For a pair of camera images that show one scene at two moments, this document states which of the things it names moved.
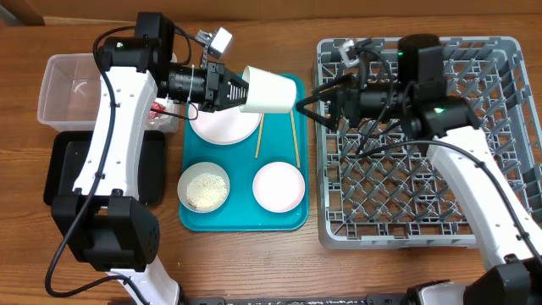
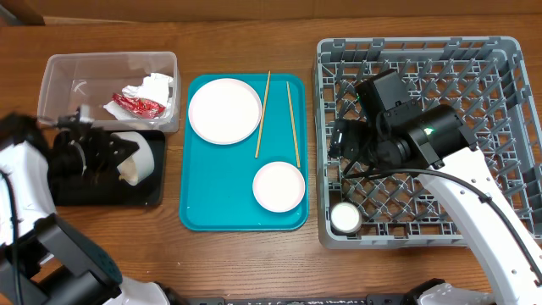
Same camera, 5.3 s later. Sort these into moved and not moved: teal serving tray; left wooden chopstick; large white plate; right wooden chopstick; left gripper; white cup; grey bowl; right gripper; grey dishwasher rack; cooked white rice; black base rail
Moved: grey bowl; white cup; left gripper; right gripper; cooked white rice
Not moved: large white plate; teal serving tray; grey dishwasher rack; black base rail; left wooden chopstick; right wooden chopstick
